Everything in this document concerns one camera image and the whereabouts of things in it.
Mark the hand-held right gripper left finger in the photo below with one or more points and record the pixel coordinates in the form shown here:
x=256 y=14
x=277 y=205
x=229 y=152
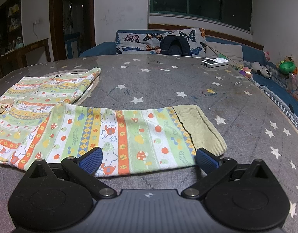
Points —
x=90 y=161

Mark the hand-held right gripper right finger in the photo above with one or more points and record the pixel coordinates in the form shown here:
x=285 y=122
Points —
x=207 y=160

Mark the striped cartoon print children's top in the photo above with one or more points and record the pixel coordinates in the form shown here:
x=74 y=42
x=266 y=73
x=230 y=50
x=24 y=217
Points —
x=139 y=131

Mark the grey star print table cover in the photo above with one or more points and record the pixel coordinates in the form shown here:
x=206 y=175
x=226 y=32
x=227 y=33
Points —
x=163 y=82

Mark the small white device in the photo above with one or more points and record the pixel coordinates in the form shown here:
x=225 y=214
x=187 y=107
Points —
x=215 y=62

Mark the black and white plush toy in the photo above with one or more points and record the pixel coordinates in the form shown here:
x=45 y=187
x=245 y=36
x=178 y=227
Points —
x=260 y=70

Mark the beige cushion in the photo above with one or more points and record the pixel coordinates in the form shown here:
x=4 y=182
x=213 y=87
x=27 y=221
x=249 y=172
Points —
x=228 y=50

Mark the blue sofa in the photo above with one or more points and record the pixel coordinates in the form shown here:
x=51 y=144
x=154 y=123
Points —
x=97 y=48

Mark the colourful printed bag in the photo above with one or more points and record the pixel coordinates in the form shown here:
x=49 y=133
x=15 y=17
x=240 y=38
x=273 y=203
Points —
x=294 y=87

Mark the black backpack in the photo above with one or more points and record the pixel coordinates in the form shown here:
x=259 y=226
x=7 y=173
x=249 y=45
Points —
x=174 y=46

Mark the pink plush toy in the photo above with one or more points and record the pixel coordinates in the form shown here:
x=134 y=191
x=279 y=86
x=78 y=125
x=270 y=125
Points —
x=267 y=55

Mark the green toy bowl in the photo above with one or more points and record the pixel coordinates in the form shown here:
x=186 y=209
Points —
x=287 y=66

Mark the butterfly print pillow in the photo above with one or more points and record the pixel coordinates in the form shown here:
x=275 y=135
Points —
x=134 y=41

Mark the wooden sideboard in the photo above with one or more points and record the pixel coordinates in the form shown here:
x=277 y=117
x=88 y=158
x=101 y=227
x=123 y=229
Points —
x=29 y=48

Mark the glass jar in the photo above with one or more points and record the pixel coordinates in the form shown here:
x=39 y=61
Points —
x=19 y=43

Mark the dark wooden shelf cabinet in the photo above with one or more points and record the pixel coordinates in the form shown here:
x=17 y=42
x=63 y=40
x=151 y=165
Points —
x=8 y=31

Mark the dark window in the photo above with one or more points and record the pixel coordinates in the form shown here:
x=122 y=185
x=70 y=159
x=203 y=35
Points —
x=204 y=0

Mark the dark wooden door frame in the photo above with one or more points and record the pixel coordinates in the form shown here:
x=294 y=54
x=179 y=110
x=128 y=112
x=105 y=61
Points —
x=90 y=17

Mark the white wall socket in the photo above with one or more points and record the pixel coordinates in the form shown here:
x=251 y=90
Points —
x=36 y=22

